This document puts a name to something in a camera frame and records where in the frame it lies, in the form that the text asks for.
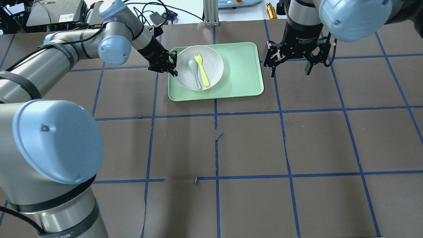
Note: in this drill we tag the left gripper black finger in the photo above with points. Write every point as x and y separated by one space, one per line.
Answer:
173 72
173 57

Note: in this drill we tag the yellow plastic fork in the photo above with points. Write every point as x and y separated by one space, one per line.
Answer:
199 60

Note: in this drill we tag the black power adapter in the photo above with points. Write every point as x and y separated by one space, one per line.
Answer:
157 19

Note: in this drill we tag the aluminium extrusion post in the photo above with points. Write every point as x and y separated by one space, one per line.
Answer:
210 10

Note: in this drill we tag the mint green plastic tray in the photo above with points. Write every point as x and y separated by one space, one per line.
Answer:
242 75

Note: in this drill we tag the gold cylindrical bottle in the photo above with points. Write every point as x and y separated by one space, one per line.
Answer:
271 11

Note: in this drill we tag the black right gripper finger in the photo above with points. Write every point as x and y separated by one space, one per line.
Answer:
275 61
312 61

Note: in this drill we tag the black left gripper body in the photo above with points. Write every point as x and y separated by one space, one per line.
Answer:
152 52

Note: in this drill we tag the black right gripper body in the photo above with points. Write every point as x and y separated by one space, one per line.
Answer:
301 37

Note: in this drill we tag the grey electronics box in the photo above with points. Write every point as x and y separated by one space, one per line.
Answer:
56 12

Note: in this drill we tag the white round plate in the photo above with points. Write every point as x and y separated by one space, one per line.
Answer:
212 62

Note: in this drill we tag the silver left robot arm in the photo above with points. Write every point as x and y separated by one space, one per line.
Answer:
51 150

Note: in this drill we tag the teal plastic spoon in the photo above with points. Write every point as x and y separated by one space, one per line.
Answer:
194 69

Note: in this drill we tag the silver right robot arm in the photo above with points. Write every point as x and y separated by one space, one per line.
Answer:
350 20

